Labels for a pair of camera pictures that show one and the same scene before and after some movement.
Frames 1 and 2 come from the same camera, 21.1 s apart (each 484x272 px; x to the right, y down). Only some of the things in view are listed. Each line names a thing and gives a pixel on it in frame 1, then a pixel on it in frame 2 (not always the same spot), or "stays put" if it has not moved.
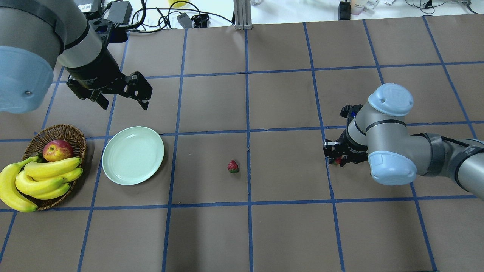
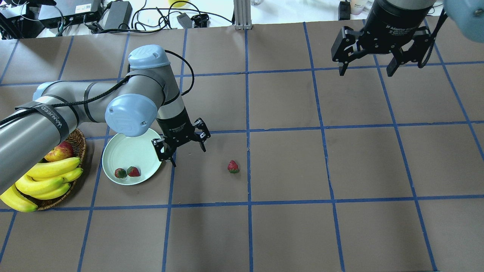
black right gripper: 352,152 → 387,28
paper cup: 357,6 stays put
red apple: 57,149 stays put
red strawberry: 233,166 stays put
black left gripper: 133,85 → 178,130
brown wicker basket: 34,148 stays put
